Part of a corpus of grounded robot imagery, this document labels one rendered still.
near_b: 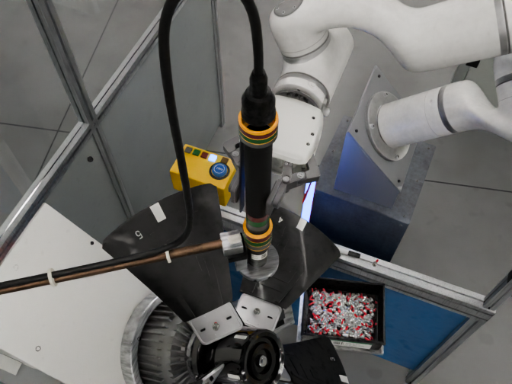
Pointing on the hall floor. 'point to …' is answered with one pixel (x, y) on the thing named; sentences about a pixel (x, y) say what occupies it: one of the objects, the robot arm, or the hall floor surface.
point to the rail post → (463, 331)
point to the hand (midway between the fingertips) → (255, 192)
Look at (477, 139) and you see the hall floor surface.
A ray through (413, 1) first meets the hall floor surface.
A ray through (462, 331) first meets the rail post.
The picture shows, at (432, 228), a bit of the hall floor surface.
